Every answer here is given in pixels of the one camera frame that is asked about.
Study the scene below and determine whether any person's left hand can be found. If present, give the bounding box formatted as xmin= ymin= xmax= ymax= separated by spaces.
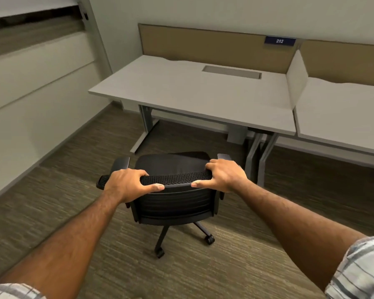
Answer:
xmin=103 ymin=168 xmax=165 ymax=205

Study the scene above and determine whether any person's right hand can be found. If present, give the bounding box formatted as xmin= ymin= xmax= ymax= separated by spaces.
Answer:
xmin=191 ymin=158 xmax=252 ymax=194

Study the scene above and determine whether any black mesh office chair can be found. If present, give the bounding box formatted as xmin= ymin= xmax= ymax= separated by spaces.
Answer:
xmin=96 ymin=151 xmax=233 ymax=259

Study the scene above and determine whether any person's left forearm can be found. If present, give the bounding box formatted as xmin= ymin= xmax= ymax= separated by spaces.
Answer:
xmin=0 ymin=191 xmax=129 ymax=299

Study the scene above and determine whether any person's right forearm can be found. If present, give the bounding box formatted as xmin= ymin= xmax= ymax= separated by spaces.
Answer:
xmin=234 ymin=180 xmax=368 ymax=292

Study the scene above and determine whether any tan partition with sign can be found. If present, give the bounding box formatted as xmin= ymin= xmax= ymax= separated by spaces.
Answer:
xmin=138 ymin=23 xmax=303 ymax=75

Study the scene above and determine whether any white desk divider panel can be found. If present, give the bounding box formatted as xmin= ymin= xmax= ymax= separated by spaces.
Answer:
xmin=285 ymin=49 xmax=309 ymax=109

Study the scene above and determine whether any plain white desk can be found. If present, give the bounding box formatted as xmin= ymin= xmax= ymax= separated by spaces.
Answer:
xmin=257 ymin=77 xmax=374 ymax=188

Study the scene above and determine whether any blue number sign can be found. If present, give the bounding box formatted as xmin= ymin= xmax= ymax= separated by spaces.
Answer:
xmin=264 ymin=36 xmax=297 ymax=46

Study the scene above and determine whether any plaid shirt left sleeve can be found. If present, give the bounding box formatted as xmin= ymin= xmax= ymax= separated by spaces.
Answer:
xmin=0 ymin=283 xmax=38 ymax=299

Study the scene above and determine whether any plaid shirt sleeve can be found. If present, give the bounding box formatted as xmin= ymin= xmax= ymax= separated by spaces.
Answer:
xmin=0 ymin=283 xmax=38 ymax=299
xmin=325 ymin=235 xmax=374 ymax=299

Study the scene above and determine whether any plaid shirt right sleeve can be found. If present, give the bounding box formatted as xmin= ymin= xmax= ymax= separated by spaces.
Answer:
xmin=325 ymin=235 xmax=374 ymax=299

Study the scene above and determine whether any plain tan partition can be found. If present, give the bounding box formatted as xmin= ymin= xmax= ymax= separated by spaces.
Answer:
xmin=299 ymin=39 xmax=374 ymax=88

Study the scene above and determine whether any white desk with cable tray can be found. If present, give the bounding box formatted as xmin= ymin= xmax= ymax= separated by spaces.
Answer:
xmin=88 ymin=54 xmax=297 ymax=187

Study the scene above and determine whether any grey cable tray cover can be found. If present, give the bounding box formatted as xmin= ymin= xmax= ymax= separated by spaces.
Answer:
xmin=201 ymin=65 xmax=262 ymax=80

